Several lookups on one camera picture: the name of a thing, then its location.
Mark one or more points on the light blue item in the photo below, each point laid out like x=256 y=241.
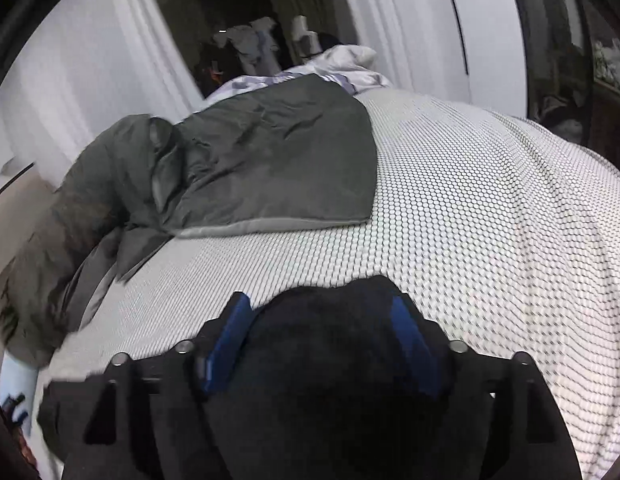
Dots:
x=17 y=375

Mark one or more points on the hanging grey clothes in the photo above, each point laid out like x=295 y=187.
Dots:
x=252 y=40

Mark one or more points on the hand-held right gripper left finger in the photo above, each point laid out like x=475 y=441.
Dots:
x=229 y=342

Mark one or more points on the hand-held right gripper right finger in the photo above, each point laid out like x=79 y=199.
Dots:
x=414 y=352

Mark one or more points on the white chair back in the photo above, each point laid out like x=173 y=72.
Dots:
x=301 y=35

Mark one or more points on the black pants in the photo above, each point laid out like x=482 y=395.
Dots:
x=330 y=370

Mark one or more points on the grey-green duvet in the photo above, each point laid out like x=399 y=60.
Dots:
x=270 y=160

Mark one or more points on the white dotted mattress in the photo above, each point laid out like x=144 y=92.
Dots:
x=464 y=210

